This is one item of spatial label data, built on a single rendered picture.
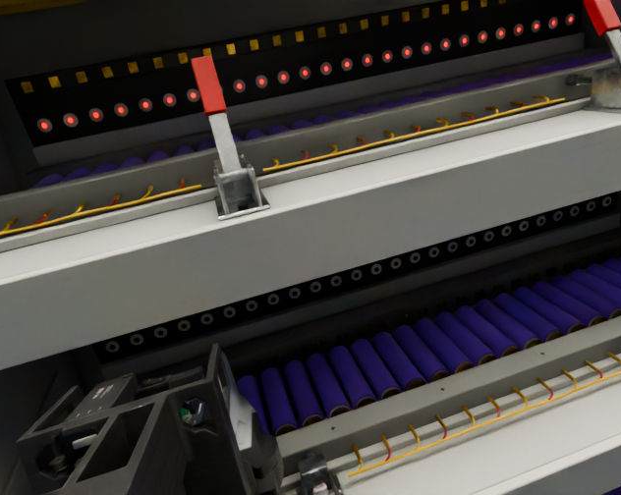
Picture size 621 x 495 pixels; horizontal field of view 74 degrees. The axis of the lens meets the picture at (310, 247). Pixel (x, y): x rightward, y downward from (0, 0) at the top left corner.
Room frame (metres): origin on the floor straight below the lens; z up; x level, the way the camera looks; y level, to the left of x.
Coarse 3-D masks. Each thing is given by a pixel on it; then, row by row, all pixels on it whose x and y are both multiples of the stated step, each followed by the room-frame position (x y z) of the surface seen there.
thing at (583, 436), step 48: (528, 240) 0.42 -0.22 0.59; (384, 288) 0.40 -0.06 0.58; (528, 288) 0.41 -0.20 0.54; (240, 336) 0.38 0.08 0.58; (480, 432) 0.27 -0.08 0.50; (528, 432) 0.26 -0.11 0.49; (576, 432) 0.26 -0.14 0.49; (384, 480) 0.25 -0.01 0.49; (432, 480) 0.25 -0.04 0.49; (480, 480) 0.24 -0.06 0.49; (528, 480) 0.24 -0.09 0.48; (576, 480) 0.25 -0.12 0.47
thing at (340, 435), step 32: (608, 320) 0.32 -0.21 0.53; (544, 352) 0.30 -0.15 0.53; (576, 352) 0.29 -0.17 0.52; (608, 352) 0.30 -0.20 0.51; (448, 384) 0.29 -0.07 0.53; (480, 384) 0.28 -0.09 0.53; (512, 384) 0.29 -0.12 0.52; (544, 384) 0.28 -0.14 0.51; (576, 384) 0.28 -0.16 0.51; (352, 416) 0.27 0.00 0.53; (384, 416) 0.27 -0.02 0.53; (416, 416) 0.27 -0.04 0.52; (448, 416) 0.28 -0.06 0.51; (288, 448) 0.26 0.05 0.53; (320, 448) 0.26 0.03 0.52; (352, 448) 0.27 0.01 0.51; (416, 448) 0.26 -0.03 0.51
